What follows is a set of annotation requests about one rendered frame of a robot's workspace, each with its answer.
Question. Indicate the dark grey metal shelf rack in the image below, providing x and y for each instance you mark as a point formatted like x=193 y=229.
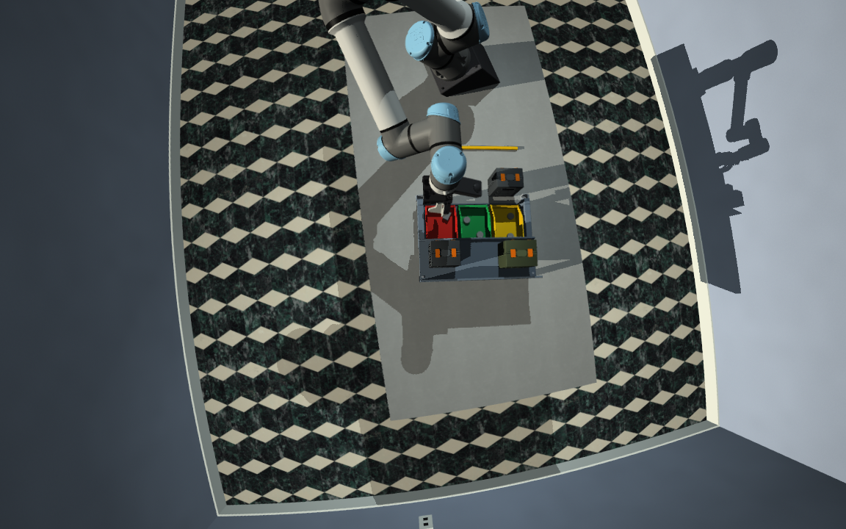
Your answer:
x=479 y=255

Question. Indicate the yellow open bin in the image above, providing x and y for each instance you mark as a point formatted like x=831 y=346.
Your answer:
x=504 y=226

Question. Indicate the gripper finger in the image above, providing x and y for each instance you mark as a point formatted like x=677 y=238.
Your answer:
x=444 y=210

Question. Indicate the red bin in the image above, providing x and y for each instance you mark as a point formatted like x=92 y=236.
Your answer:
x=436 y=227

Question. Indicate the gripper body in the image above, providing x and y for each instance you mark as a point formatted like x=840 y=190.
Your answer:
x=429 y=195

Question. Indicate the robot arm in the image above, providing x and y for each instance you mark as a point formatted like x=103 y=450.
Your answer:
x=462 y=26

